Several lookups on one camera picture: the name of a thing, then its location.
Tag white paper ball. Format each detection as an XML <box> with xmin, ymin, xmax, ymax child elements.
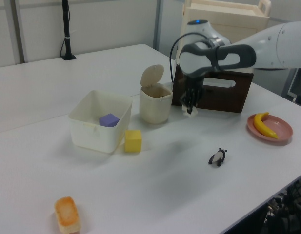
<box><xmin>183</xmin><ymin>107</ymin><xmax>198</xmax><ymax>118</ymax></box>

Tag dark brown wooden box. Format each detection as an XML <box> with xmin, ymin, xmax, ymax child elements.
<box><xmin>171</xmin><ymin>63</ymin><xmax>254</xmax><ymax>114</ymax></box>

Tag cream small trash can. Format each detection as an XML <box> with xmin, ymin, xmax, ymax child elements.
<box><xmin>139</xmin><ymin>83</ymin><xmax>174</xmax><ymax>125</ymax></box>

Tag dark equipment under table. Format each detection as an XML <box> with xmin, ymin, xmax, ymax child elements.
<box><xmin>263</xmin><ymin>174</ymin><xmax>301</xmax><ymax>234</ymax></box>

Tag yellow cube block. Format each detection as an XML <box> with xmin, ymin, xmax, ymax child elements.
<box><xmin>124</xmin><ymin>129</ymin><xmax>142</xmax><ymax>154</ymax></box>

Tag yellow banana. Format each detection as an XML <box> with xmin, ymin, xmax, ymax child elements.
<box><xmin>253</xmin><ymin>112</ymin><xmax>279</xmax><ymax>139</ymax></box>

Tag black and white panda toy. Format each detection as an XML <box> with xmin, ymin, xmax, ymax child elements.
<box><xmin>208</xmin><ymin>147</ymin><xmax>228</xmax><ymax>168</ymax></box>

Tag cream trash can lid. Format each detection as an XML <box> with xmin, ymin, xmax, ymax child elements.
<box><xmin>140</xmin><ymin>64</ymin><xmax>165</xmax><ymax>87</ymax></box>

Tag toasted bread loaf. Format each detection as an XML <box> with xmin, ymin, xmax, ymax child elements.
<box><xmin>54</xmin><ymin>196</ymin><xmax>82</xmax><ymax>234</ymax></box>

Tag cream plastic storage bin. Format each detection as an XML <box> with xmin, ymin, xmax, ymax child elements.
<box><xmin>68</xmin><ymin>90</ymin><xmax>133</xmax><ymax>154</ymax></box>

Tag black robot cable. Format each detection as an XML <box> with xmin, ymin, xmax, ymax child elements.
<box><xmin>169</xmin><ymin>32</ymin><xmax>221</xmax><ymax>83</ymax></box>

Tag black pole stand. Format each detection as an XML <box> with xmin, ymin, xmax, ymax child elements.
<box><xmin>60</xmin><ymin>0</ymin><xmax>77</xmax><ymax>61</ymax></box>

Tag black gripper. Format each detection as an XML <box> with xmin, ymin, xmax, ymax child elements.
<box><xmin>180</xmin><ymin>74</ymin><xmax>205</xmax><ymax>115</ymax></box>

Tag purple cube block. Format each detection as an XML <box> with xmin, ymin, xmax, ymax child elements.
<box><xmin>99</xmin><ymin>113</ymin><xmax>120</xmax><ymax>128</ymax></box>

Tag pink round plate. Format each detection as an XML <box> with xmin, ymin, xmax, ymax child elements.
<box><xmin>246</xmin><ymin>114</ymin><xmax>294</xmax><ymax>146</ymax></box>

